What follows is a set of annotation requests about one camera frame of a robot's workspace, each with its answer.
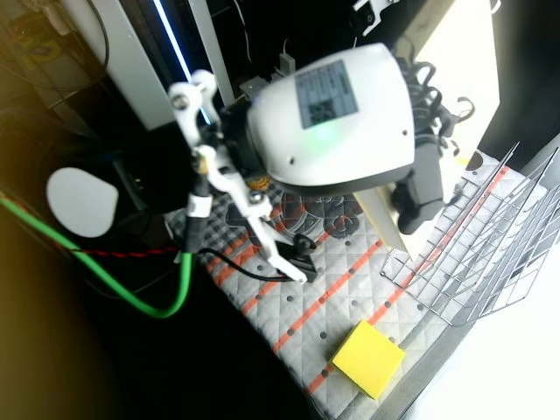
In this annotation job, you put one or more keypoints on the grey column with blue light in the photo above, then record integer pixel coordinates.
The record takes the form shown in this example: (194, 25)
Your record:
(131, 65)

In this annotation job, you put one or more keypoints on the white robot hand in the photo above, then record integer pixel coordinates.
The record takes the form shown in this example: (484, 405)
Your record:
(341, 131)

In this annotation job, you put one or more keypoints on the grey quilt with printed bear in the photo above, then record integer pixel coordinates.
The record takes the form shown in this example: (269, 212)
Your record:
(332, 289)

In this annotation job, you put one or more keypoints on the white power strip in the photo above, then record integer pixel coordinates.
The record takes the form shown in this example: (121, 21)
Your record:
(251, 87)

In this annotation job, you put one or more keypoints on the brown toy cookie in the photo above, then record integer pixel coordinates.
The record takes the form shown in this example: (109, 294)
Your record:
(258, 182)

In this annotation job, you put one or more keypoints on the yellow square sponge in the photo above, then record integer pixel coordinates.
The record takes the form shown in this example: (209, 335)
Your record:
(367, 359)

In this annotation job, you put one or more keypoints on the white charger plug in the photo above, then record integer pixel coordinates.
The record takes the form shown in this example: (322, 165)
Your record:
(286, 63)

